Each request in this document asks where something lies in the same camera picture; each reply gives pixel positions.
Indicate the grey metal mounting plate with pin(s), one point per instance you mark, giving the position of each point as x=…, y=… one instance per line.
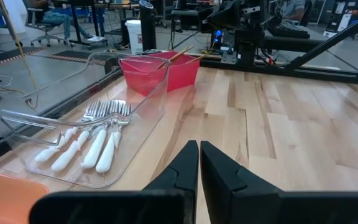
x=228, y=57

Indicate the grey office chair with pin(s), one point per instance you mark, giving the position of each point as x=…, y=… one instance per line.
x=42, y=28

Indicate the black orange-striped floor mat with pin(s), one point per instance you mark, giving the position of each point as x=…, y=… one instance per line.
x=73, y=56
x=11, y=57

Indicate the grey equipment desk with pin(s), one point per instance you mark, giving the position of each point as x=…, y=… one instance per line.
x=185, y=13

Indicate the white trash bin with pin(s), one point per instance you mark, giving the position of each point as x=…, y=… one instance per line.
x=134, y=37

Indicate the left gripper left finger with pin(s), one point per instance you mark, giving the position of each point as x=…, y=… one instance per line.
x=120, y=207

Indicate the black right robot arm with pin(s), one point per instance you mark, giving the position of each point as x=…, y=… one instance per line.
x=247, y=31

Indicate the black cylindrical tower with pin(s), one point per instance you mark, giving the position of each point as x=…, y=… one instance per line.
x=148, y=28

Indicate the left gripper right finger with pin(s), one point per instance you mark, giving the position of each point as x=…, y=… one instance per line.
x=275, y=207

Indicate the red plastic bin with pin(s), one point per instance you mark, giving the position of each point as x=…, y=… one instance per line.
x=182, y=74

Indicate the black standing desk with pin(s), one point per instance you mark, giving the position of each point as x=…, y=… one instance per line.
x=73, y=18

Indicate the black aluminium table frame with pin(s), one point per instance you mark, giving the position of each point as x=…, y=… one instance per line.
x=322, y=74

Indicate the black table clamp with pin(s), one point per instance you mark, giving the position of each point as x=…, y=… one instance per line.
x=111, y=65

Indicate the orange plastic bin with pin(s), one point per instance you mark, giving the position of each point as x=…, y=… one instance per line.
x=8, y=199

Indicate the clear plastic bin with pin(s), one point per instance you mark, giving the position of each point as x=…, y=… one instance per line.
x=141, y=124

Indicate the person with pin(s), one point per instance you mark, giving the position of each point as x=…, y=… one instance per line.
x=291, y=9
x=61, y=18

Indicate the black computer with blue light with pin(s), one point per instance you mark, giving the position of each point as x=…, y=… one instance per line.
x=218, y=33

